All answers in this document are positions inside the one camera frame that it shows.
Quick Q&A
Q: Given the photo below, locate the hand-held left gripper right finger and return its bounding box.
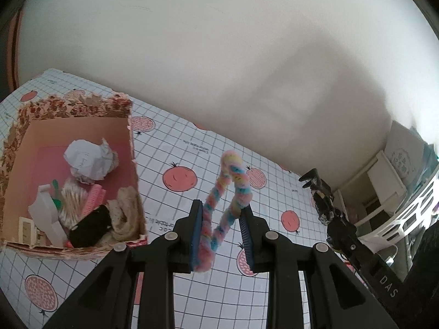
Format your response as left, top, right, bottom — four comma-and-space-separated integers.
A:
239, 207, 400, 329

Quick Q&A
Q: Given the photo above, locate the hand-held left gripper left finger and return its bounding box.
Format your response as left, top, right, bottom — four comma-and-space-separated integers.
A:
41, 199, 204, 329

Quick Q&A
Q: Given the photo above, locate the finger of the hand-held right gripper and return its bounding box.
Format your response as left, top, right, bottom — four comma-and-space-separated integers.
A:
326, 214, 366, 264

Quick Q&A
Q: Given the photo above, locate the pastel twisted chenille loop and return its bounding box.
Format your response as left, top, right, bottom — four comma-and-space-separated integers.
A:
195, 150, 254, 274

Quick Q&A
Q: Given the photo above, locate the black cloth item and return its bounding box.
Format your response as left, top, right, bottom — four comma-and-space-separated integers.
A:
69, 205, 113, 248

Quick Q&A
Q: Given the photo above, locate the pink hair roller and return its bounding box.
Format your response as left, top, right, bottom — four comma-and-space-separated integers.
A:
80, 184, 106, 216

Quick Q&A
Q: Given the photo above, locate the white paper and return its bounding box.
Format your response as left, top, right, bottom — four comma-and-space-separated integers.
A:
63, 138, 119, 185

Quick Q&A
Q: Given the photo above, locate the white plastic bottle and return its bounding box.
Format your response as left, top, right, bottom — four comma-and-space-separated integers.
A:
28, 184, 68, 247

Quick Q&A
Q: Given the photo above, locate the small beige box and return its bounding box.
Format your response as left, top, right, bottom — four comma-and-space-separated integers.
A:
19, 217, 38, 245

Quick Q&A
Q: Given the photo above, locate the floral cardboard box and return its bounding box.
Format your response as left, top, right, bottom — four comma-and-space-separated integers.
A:
0, 91, 150, 260

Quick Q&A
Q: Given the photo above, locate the white plastic basket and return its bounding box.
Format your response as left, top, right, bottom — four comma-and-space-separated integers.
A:
357, 173, 439, 247

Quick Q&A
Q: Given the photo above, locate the white shelf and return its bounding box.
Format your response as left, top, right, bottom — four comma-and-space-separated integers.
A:
338, 151, 407, 227

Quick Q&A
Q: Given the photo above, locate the cream lace scrunchie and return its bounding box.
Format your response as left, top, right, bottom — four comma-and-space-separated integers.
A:
103, 187, 142, 244

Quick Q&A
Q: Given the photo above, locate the pale printed box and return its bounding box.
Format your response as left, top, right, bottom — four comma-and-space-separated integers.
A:
383, 120, 433, 179

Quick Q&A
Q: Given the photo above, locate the pack of cotton swabs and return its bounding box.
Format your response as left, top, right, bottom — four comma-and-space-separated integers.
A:
58, 178, 90, 230

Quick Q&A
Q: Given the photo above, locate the pink board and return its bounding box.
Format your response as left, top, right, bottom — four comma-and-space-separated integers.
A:
7, 10, 23, 90

